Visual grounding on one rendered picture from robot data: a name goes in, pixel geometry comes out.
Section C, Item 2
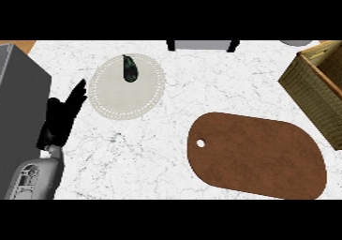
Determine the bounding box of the grey appliance with black legs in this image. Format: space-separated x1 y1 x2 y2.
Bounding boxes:
165 40 240 53

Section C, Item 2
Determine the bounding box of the brown wicker basket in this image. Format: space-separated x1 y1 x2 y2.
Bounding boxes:
277 40 342 151

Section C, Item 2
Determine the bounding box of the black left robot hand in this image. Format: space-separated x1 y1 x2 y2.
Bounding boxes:
34 78 88 151

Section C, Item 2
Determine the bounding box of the brown wooden cutting board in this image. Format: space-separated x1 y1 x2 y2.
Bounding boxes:
185 112 328 201

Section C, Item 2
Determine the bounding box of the dark green vegetable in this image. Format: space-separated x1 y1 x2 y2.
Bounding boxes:
121 53 140 83

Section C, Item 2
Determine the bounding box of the round pale placemat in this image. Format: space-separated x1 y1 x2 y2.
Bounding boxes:
87 52 168 121

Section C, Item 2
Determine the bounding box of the grey round object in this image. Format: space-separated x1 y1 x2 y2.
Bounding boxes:
278 40 314 48

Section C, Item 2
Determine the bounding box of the large dark grey appliance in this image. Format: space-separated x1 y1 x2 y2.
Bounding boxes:
0 43 53 201

